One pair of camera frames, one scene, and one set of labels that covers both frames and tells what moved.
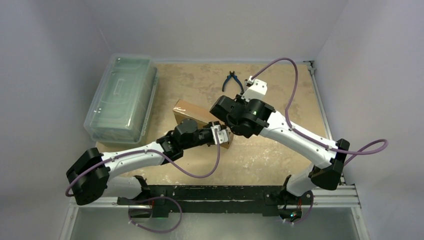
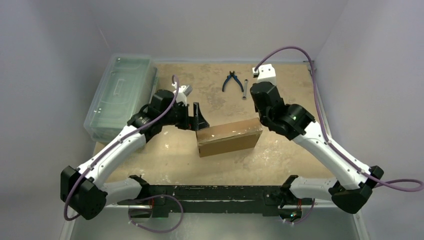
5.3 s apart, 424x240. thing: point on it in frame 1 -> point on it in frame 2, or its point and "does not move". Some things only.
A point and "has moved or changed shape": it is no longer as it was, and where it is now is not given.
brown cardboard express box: [203, 116] has moved or changed shape
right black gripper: [220, 108] -> [261, 91]
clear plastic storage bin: [122, 107] does not move
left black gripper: [210, 130] -> [195, 122]
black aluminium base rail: [163, 201] does not move
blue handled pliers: [232, 74] does not move
